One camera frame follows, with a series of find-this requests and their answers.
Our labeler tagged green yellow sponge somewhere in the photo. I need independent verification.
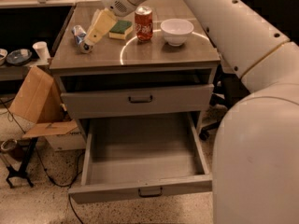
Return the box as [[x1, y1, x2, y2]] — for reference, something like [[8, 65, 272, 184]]
[[108, 20, 133, 40]]

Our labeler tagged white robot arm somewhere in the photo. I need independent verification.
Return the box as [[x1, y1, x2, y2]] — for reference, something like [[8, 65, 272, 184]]
[[102, 0, 299, 224]]

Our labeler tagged grey middle drawer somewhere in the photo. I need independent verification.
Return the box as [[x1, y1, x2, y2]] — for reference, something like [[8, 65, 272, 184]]
[[62, 70, 213, 119]]

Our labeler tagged grey drawer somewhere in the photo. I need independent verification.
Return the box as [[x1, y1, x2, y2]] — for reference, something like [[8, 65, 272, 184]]
[[69, 113, 212, 203], [62, 70, 213, 119]]

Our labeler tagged grey drawer cabinet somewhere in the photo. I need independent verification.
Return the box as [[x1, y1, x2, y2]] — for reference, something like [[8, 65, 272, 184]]
[[50, 0, 220, 134]]

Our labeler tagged grey bottom drawer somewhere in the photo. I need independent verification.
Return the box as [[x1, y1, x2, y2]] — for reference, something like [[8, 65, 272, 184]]
[[69, 113, 212, 203]]

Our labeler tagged blue silver lying can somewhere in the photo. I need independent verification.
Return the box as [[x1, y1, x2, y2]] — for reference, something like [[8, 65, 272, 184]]
[[72, 25, 93, 53]]

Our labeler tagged red soda can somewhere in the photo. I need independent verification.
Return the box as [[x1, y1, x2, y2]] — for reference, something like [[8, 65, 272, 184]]
[[135, 6, 153, 42]]

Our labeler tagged white paper cup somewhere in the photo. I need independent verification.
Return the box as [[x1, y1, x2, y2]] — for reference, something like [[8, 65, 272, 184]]
[[33, 41, 50, 61]]

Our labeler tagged white bowl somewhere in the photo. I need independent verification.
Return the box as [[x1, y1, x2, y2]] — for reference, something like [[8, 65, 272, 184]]
[[160, 19, 193, 47]]

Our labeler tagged dark blue dish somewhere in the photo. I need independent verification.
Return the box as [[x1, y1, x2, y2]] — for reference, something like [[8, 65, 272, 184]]
[[6, 49, 32, 66]]

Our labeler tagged brown cardboard box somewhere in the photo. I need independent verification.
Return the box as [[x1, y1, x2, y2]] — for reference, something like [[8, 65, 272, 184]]
[[9, 66, 77, 138]]

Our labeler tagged white box on floor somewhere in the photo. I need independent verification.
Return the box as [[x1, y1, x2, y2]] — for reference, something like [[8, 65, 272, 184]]
[[46, 128, 86, 151]]

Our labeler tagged black metal stand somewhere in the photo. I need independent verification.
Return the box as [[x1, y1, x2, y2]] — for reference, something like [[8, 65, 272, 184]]
[[0, 138, 37, 189]]

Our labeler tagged black office chair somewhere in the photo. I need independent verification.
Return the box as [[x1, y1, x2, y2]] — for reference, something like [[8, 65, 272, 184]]
[[194, 0, 298, 143]]

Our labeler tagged black floor cable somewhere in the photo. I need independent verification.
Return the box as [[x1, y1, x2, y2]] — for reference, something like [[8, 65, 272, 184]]
[[0, 98, 86, 224]]

